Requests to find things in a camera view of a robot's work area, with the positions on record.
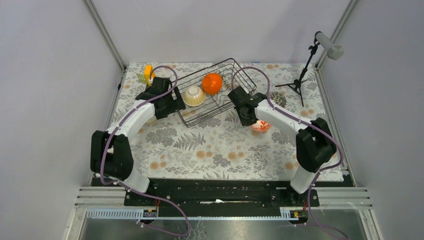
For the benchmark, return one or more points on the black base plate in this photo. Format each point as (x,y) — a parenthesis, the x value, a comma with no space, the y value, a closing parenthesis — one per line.
(222,198)

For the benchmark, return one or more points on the red patterned white bowl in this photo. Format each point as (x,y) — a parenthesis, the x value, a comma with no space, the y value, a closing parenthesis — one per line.
(261,126)

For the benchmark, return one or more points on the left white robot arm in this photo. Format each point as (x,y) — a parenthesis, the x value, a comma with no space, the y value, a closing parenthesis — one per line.
(111,153)

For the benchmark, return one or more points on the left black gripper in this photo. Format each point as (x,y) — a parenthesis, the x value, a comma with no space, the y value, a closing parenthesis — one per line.
(177,104)

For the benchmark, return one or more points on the yellow dotted white bowl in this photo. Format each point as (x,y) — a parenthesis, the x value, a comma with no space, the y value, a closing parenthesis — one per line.
(194,96)

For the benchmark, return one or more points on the orange bowl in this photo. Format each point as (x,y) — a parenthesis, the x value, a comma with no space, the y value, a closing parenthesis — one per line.
(212,83)

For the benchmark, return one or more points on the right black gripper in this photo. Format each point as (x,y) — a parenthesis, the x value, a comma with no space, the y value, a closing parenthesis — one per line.
(245,123)

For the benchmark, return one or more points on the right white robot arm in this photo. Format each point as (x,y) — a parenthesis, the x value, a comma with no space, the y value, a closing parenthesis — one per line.
(313,139)

